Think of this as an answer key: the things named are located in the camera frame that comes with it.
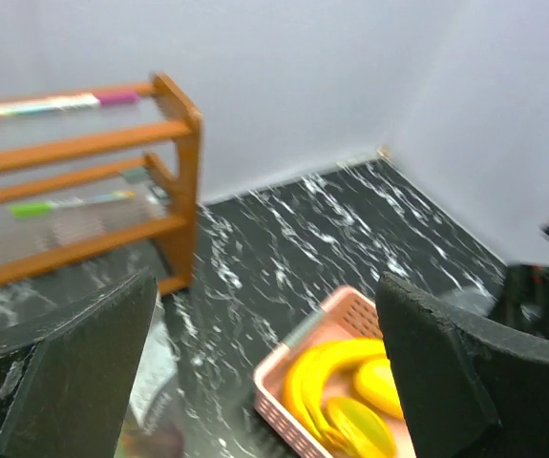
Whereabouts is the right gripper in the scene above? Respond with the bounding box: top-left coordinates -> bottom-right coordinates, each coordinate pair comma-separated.
487,263 -> 549,340

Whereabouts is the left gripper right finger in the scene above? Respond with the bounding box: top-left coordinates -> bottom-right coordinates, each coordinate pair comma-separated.
376,273 -> 549,457

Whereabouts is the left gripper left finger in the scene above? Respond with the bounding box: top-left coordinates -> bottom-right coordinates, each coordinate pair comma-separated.
0,271 -> 158,457

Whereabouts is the clear zip bag orange zipper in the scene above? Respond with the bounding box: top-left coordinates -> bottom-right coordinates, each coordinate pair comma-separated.
115,298 -> 185,458

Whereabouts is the yellow mango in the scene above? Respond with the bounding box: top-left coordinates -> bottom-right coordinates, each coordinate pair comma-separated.
353,358 -> 404,420

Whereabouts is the yellow starfruit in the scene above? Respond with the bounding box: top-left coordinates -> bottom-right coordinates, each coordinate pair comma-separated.
323,396 -> 397,458

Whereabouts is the pink plastic basket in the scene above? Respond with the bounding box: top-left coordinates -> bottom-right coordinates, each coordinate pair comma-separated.
254,286 -> 415,457

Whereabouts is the yellow banana bunch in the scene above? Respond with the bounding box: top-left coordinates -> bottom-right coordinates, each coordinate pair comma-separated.
282,338 -> 386,448

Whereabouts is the green marker pen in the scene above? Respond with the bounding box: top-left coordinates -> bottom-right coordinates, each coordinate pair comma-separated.
8,190 -> 136,219

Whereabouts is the small grey clip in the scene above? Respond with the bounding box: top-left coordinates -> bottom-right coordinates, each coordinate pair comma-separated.
121,167 -> 170,206

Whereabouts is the wooden shelf rack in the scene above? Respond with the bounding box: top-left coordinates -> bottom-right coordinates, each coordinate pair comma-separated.
0,73 -> 203,295

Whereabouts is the pink white marker pen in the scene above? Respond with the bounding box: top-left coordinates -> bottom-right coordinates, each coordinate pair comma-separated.
0,91 -> 140,118

